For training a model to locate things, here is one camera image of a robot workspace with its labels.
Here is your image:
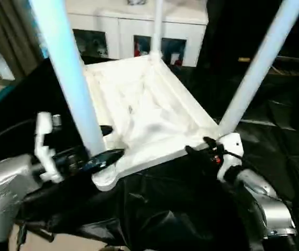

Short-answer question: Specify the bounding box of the white plastic table leg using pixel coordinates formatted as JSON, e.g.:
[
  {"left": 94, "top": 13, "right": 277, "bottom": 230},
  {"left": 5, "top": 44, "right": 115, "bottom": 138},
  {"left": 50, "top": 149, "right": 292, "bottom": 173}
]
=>
[
  {"left": 217, "top": 0, "right": 299, "bottom": 137},
  {"left": 30, "top": 0, "right": 107, "bottom": 158},
  {"left": 150, "top": 0, "right": 165, "bottom": 63}
]

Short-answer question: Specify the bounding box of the black mat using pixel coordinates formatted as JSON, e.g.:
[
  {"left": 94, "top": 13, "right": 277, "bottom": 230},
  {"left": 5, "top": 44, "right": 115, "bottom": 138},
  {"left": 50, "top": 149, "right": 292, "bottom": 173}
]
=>
[{"left": 0, "top": 52, "right": 299, "bottom": 251}]

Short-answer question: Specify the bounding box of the white glass-door cabinet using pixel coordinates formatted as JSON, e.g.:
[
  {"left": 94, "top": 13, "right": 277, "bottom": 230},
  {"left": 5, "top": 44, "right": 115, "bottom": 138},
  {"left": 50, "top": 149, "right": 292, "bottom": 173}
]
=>
[{"left": 65, "top": 0, "right": 209, "bottom": 68}]

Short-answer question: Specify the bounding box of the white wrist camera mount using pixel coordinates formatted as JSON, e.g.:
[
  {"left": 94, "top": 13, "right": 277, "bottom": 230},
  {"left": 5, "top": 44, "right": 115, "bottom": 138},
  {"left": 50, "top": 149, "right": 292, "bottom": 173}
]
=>
[
  {"left": 217, "top": 132, "right": 245, "bottom": 181},
  {"left": 34, "top": 111, "right": 64, "bottom": 184}
]

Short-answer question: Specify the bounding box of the grey-brown curtain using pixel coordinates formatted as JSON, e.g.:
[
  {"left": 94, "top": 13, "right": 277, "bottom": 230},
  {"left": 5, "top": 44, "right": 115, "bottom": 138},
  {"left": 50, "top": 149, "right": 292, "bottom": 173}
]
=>
[{"left": 0, "top": 0, "right": 48, "bottom": 79}]

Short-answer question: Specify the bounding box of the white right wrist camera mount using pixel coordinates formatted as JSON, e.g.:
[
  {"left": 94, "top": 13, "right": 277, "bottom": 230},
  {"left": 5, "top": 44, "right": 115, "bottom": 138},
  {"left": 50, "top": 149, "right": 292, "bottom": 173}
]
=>
[{"left": 217, "top": 132, "right": 245, "bottom": 181}]

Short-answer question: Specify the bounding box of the white plastic table top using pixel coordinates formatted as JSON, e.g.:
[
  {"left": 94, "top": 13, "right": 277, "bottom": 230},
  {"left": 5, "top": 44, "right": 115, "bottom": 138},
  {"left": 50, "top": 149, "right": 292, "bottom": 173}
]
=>
[{"left": 82, "top": 54, "right": 226, "bottom": 192}]

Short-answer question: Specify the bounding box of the light blue plastic rack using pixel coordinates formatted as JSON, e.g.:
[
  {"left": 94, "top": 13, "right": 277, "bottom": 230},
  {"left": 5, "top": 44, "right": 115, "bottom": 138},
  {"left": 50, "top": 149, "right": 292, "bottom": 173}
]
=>
[{"left": 35, "top": 26, "right": 50, "bottom": 60}]

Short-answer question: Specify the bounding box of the black folding table frame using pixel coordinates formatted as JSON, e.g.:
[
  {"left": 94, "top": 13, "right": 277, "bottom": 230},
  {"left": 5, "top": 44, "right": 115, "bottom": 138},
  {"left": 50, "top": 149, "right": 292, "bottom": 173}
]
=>
[{"left": 15, "top": 222, "right": 56, "bottom": 244}]

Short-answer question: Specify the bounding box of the black speaker with gold label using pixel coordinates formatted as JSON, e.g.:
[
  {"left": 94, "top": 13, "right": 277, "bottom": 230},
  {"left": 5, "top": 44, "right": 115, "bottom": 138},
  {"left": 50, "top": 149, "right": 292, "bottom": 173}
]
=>
[{"left": 204, "top": 0, "right": 299, "bottom": 66}]

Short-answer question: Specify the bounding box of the dark rounded robot torso part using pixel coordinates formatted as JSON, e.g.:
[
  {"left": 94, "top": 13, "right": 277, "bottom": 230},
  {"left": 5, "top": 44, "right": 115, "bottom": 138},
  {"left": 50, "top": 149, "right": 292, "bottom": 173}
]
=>
[{"left": 104, "top": 244, "right": 129, "bottom": 251}]

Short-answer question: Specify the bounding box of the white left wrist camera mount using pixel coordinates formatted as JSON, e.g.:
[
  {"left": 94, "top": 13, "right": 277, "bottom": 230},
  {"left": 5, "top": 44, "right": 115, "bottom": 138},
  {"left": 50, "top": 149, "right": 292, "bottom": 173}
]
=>
[{"left": 34, "top": 111, "right": 64, "bottom": 184}]

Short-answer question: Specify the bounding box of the dark low bench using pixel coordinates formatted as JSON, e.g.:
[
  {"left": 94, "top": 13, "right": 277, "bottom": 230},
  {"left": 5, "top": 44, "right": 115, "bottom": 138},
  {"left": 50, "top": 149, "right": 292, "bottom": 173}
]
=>
[{"left": 269, "top": 56, "right": 299, "bottom": 77}]

